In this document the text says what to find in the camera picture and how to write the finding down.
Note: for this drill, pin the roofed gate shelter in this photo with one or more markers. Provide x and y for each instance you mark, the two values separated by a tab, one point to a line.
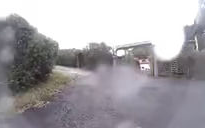
136	50

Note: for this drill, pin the grass verge strip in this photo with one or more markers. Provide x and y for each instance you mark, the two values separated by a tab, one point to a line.
45	89

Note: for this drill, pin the low lattice block wall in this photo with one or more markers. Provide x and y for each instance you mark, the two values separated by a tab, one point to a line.
185	66

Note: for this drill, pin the red and white vehicle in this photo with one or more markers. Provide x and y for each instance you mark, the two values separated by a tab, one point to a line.
143	64

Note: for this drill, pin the low dark green hedge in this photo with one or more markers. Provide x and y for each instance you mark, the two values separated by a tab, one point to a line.
90	57

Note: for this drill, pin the building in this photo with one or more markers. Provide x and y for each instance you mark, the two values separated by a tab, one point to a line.
200	36

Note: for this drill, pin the grey asphalt road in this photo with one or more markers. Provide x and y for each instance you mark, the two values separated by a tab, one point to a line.
100	106

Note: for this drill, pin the tall green hedge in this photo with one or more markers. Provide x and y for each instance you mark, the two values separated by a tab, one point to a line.
26	56

